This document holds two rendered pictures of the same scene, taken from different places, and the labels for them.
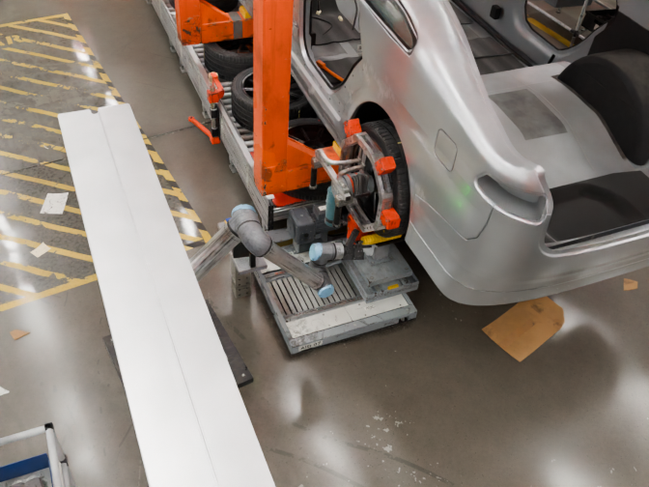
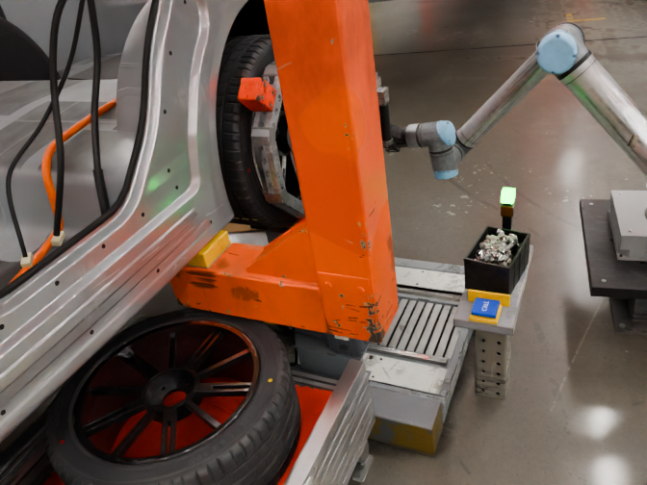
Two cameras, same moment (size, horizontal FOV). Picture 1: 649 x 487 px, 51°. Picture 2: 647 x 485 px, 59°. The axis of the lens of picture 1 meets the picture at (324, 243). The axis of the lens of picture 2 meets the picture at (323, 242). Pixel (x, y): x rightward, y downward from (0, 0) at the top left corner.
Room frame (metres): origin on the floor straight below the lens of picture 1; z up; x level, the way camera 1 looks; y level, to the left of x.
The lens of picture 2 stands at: (4.05, 1.37, 1.59)
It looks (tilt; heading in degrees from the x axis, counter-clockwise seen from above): 32 degrees down; 236
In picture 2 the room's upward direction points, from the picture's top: 10 degrees counter-clockwise
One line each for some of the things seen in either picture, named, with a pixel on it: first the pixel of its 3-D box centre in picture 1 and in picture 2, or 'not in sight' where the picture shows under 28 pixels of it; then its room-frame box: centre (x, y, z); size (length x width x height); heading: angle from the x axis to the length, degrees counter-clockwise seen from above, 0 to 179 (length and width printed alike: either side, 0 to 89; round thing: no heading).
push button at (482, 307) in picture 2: not in sight; (485, 309); (2.99, 0.56, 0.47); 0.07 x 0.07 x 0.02; 27
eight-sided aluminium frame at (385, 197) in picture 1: (363, 183); (303, 135); (3.01, -0.19, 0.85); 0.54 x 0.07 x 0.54; 27
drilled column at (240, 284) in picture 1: (240, 268); (493, 342); (2.87, 0.50, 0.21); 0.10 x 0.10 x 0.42; 27
